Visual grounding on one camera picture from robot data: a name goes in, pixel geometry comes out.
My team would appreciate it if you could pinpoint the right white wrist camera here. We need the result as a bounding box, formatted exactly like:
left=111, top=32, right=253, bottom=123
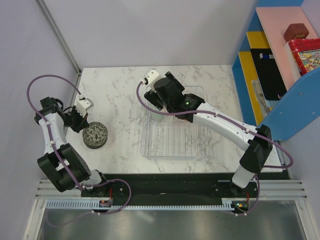
left=140, top=68, right=163, bottom=88

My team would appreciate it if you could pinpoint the pink board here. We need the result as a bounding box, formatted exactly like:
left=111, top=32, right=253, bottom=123
left=256, top=6, right=310, bottom=89

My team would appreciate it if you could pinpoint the green glass bowl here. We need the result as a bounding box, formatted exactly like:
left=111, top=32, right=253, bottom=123
left=151, top=112, right=164, bottom=122

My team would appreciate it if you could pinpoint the leaf patterned bowl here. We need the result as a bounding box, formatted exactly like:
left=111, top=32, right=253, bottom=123
left=82, top=121, right=108, bottom=149

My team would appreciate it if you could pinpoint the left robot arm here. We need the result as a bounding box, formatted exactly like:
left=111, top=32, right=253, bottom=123
left=34, top=97, right=110, bottom=197

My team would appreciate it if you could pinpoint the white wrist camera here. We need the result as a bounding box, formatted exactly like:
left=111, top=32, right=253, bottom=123
left=140, top=68, right=163, bottom=88
left=75, top=97, right=94, bottom=117

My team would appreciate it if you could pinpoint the white cable duct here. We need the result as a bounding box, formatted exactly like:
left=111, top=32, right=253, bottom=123
left=45, top=199, right=235, bottom=211

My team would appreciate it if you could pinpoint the dark red box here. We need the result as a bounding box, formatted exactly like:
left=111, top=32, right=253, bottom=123
left=283, top=23, right=310, bottom=42

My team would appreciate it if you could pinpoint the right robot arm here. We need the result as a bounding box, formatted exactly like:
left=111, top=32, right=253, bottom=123
left=141, top=68, right=273, bottom=197

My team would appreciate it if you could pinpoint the blue shelf unit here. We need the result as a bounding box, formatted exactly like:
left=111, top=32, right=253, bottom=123
left=232, top=0, right=320, bottom=141

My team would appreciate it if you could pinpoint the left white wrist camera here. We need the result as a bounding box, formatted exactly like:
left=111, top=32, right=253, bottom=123
left=75, top=97, right=94, bottom=117

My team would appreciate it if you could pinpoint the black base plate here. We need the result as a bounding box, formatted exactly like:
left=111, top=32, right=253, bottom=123
left=81, top=173, right=258, bottom=206

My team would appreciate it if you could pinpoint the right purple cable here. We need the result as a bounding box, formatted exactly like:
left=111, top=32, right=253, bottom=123
left=136, top=79, right=295, bottom=168

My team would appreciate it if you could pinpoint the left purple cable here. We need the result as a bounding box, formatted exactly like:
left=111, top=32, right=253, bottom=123
left=26, top=74, right=132, bottom=201

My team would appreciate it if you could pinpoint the clear wire dish rack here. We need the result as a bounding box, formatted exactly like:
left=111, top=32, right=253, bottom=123
left=139, top=84, right=208, bottom=160

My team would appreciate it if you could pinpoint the yellow black panel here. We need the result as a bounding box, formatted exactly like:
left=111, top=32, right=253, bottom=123
left=238, top=31, right=272, bottom=70

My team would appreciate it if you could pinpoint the red game box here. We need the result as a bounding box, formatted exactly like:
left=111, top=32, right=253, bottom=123
left=288, top=38, right=320, bottom=76

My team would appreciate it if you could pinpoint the purple cable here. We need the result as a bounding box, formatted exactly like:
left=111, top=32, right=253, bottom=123
left=26, top=74, right=132, bottom=201
left=136, top=79, right=295, bottom=168

